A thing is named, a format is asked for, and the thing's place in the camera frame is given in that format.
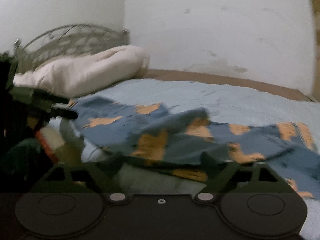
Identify blue pants with orange cars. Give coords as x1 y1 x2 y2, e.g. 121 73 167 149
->
70 97 319 198

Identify brown mattress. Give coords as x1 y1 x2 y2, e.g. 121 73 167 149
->
143 69 314 102

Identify light blue bed blanket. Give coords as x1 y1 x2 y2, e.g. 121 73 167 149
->
49 78 320 239

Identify metal bed headboard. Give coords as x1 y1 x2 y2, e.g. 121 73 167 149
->
15 23 130 74

